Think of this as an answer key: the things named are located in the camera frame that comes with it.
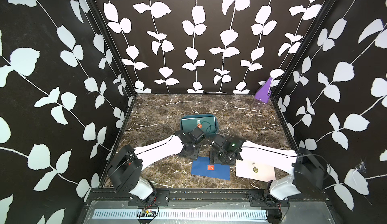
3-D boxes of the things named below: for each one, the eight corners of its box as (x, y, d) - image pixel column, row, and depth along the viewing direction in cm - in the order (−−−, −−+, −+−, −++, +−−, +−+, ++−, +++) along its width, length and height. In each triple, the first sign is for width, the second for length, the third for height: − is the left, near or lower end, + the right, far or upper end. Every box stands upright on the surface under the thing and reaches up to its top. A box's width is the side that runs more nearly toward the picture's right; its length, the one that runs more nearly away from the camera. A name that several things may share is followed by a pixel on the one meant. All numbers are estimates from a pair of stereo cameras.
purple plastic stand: (254, 98, 122) (261, 81, 108) (257, 92, 126) (265, 75, 112) (265, 103, 118) (275, 86, 105) (268, 97, 123) (278, 80, 109)
